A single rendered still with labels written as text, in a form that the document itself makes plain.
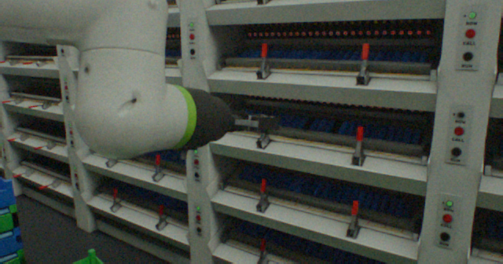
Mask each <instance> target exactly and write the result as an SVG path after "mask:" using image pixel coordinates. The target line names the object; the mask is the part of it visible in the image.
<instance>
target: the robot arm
mask: <svg viewBox="0 0 503 264"><path fill-rule="evenodd" d="M167 19H168V8H167V1H166V0H0V40H2V41H10V42H26V43H34V44H40V45H48V46H51V45H52V44H59V45H65V46H74V47H75V48H76V49H78V51H79V53H80V57H79V75H78V84H77V91H76V99H75V110H74V119H75V126H76V129H77V131H78V133H79V136H80V137H81V138H82V140H83V141H84V142H85V143H86V144H87V145H88V146H89V147H90V148H91V149H93V151H94V152H96V153H97V154H99V155H101V156H105V157H108V158H111V159H117V160H125V159H131V158H134V157H137V156H141V155H143V154H146V153H148V152H154V151H159V150H168V149H180V152H181V154H180V159H183V160H186V159H187V154H188V151H189V150H197V148H201V147H204V146H205V145H208V144H209V143H210V141H217V140H219V139H221V138H223V137H224V135H225V134H226V133H227V132H228V133H229V132H232V133H233V132H234V131H244V130H245V129H248V130H250V131H252V132H255V131H260V130H261V131H262V132H261V133H266V131H267V130H269V131H273V130H279V128H280V120H281V117H280V116H277V115H263V114H255V113H245V111H243V110H240V111H239V112H237V110H233V109H228V107H227V106H226V104H225V103H224V101H223V100H222V99H221V98H219V97H213V96H212V95H211V94H210V93H208V92H206V91H205V90H200V89H195V88H194V85H193V82H190V83H189V86H187V87H184V86H175V85H170V84H166V75H165V46H166V35H167Z"/></svg>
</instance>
